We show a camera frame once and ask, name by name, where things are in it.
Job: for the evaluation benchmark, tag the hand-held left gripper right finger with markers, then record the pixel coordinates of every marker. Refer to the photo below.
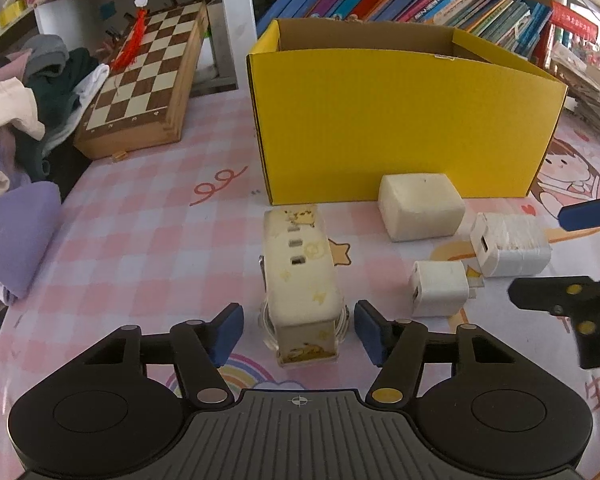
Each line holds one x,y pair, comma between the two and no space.
367,330

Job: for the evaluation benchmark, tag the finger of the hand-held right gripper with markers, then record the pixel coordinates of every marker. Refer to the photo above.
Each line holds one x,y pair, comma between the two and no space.
540,292
585,216

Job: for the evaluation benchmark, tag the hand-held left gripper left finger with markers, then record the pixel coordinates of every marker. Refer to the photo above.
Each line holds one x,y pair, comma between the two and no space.
228,332

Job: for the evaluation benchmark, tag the cream cartoon print power strip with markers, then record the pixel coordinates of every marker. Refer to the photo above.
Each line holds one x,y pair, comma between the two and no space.
300,282

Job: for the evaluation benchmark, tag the pink checkered desktop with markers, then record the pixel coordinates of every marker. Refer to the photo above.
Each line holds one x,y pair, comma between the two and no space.
155,240

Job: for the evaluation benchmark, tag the small white charger plug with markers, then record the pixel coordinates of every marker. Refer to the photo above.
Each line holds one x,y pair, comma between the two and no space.
440,287

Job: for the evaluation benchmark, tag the cream foam block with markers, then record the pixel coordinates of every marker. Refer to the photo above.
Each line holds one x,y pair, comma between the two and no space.
420,207

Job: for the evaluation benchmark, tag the stack of papers and booklets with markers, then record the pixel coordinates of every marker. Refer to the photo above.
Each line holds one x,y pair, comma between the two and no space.
587,80

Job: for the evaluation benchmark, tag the yellow cardboard box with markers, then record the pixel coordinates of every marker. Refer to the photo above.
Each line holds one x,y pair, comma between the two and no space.
380,125

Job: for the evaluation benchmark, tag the purple cloth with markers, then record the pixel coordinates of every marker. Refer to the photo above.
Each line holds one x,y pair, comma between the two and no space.
15,230

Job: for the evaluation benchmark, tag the wooden chess board box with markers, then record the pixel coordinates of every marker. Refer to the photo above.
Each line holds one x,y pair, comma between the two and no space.
145,75

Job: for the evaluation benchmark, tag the white cloth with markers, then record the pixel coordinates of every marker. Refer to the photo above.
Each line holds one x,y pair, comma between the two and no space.
87,90

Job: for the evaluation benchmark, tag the dark green cloth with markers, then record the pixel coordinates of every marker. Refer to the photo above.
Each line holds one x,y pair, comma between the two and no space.
60,90

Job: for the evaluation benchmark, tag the red tassel ornament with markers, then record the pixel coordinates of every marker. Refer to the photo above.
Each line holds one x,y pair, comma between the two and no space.
130,45

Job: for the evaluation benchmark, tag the white bookshelf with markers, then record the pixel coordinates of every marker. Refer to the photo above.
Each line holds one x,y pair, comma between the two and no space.
235,20

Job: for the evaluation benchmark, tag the cream cloth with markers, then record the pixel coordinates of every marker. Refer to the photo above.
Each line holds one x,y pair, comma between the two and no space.
5,110

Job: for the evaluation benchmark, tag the grey cloth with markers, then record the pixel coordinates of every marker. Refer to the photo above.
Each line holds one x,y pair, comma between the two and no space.
42,50

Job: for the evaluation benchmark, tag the small yellow box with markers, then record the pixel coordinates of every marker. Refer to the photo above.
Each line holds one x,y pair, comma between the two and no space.
14,12

